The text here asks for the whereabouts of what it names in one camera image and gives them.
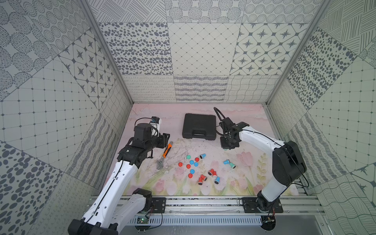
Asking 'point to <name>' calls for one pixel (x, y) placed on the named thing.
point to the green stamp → (232, 165)
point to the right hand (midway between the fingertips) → (226, 148)
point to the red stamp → (212, 172)
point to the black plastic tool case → (199, 126)
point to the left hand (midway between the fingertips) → (168, 134)
